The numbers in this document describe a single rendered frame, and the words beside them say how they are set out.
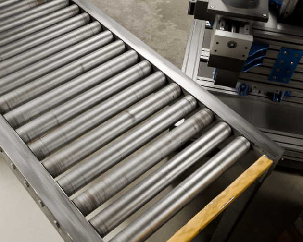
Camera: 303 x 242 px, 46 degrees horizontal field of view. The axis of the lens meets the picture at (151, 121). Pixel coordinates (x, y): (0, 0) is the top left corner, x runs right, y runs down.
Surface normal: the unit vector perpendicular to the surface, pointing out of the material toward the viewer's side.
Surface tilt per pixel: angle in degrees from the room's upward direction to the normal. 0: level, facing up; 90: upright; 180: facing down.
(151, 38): 0
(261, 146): 0
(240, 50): 90
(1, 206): 0
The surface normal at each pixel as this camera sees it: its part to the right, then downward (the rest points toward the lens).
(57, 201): 0.06, -0.63
